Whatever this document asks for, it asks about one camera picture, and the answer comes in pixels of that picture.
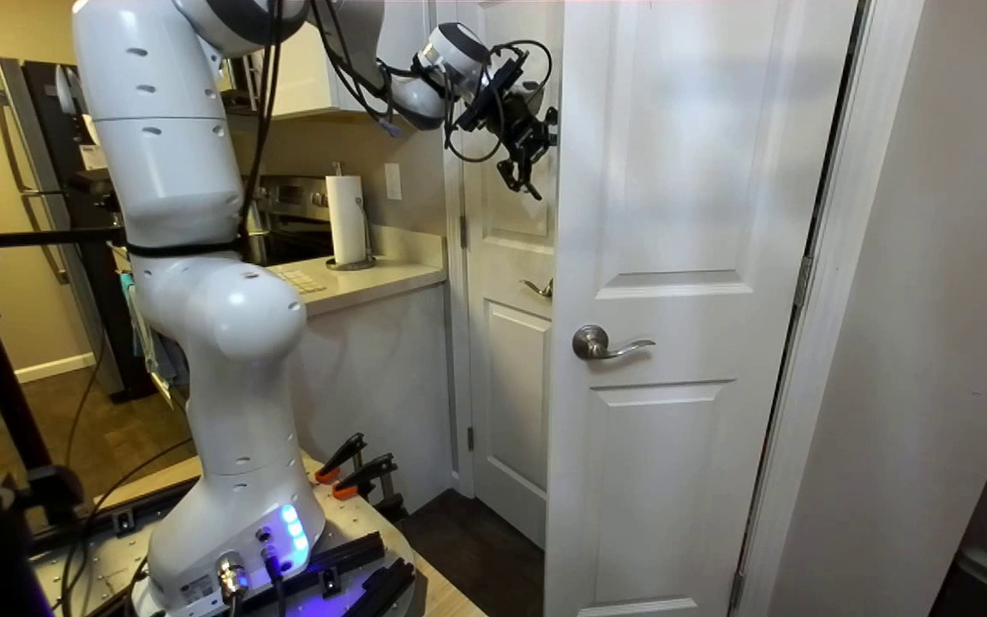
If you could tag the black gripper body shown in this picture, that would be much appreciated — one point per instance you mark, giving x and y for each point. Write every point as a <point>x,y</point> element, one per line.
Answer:
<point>507,103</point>

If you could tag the white pantry door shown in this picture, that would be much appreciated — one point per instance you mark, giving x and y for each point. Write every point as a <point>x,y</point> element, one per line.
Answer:
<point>512,331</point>
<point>693,139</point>

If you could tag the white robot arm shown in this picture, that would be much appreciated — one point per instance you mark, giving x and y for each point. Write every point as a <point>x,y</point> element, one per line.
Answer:
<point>152,88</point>

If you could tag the white paper towel roll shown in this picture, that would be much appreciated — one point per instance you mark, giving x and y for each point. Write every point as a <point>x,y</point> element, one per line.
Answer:
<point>347,219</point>

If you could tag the white kitchen counter cabinet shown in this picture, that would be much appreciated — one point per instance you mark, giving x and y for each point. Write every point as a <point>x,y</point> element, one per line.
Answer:
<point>375,362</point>

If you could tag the black orange clamp upper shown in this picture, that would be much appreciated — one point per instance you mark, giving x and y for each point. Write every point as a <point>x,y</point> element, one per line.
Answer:
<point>351,455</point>

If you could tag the black orange clamp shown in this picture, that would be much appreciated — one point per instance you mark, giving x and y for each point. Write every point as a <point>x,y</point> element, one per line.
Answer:
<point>364,478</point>
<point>351,455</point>

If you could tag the black orange clamp lower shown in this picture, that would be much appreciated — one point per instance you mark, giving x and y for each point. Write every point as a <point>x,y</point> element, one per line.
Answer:
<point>364,478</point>

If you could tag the black refrigerator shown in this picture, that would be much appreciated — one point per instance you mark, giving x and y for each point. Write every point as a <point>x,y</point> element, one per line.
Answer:
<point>64,189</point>

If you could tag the black tripod stand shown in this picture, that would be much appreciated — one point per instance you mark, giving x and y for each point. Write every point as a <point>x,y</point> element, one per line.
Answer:
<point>53,488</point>

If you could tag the silver left door handle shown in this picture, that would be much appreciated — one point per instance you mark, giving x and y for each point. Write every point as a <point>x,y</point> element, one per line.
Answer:
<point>538,288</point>

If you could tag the silver door handle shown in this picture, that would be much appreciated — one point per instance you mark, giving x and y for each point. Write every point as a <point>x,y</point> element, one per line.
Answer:
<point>595,349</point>
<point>538,288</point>

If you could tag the silver right door handle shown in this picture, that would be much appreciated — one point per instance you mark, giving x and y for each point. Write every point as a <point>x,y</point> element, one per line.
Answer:
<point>595,349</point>

